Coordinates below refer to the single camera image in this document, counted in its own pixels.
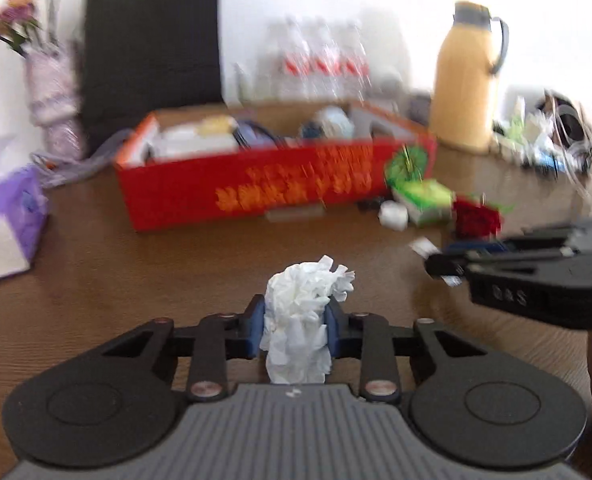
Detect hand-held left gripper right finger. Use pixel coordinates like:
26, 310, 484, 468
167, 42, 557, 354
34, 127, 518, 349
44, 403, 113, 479
324, 301, 494, 404

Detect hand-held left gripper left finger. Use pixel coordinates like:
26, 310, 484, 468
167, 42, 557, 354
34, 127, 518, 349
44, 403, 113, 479
94, 295, 267, 403

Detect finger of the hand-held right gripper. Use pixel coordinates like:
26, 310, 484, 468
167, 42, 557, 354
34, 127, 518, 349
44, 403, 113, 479
445, 232, 569, 257
424, 247, 574, 278

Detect white tissue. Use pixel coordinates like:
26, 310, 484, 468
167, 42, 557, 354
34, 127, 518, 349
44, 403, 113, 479
259, 255, 355, 386

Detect small white wrapper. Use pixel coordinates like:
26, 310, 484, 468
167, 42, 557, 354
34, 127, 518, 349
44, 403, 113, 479
408, 237, 441, 262

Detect red rose flower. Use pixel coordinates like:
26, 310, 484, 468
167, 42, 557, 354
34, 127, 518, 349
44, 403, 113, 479
450, 196, 504, 240

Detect green packet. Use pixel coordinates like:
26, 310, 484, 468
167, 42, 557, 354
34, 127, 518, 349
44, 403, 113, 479
392, 179, 456, 227

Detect red cardboard box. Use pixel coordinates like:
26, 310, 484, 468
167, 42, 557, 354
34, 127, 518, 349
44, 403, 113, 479
114, 101, 437, 233

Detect yellow thermos jug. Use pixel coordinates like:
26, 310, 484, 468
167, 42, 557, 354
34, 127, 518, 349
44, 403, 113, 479
428, 1, 511, 152

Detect white box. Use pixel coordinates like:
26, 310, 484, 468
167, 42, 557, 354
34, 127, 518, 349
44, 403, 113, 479
153, 117, 239, 162

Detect clear water bottle red label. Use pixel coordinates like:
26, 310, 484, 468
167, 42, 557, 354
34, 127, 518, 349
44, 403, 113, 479
333, 20, 373, 103
303, 17, 341, 102
266, 17, 311, 103

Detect purple tissue box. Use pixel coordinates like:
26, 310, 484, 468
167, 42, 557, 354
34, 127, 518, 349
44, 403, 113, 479
0, 135, 50, 287

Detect black paper bag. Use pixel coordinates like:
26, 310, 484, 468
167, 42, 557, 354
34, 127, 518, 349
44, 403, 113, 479
82, 0, 225, 136

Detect pink lace-wrapped vase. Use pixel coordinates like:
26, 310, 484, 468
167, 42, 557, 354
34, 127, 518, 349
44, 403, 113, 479
23, 42, 86, 161

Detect white cable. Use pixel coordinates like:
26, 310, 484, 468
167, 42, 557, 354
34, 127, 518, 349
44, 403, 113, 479
546, 105, 592, 201

